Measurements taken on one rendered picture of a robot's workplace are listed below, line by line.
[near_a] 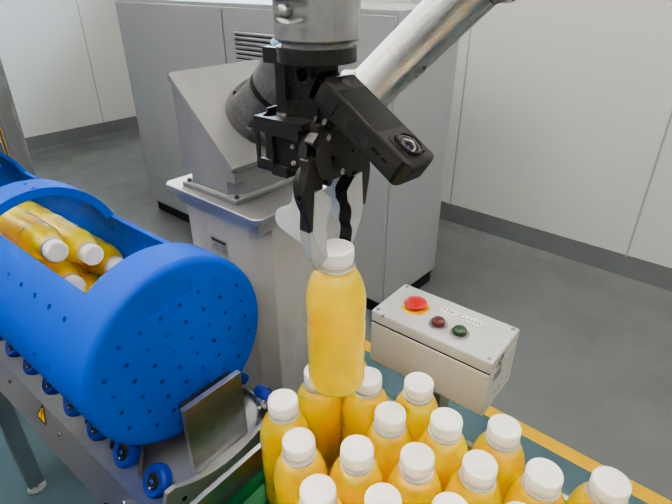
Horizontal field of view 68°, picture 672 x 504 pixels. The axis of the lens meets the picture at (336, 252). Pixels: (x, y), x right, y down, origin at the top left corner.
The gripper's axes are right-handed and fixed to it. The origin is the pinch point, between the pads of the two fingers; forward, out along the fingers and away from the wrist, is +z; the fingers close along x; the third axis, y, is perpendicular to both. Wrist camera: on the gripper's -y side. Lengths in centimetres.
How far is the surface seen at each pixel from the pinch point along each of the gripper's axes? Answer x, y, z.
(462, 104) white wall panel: -270, 115, 47
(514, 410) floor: -126, 8, 131
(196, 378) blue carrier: 5.4, 22.1, 26.6
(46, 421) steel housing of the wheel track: 19, 50, 43
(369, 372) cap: -7.5, 0.2, 22.0
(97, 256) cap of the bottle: 1, 57, 20
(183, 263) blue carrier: 4.3, 22.2, 7.6
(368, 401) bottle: -5.3, -1.3, 24.7
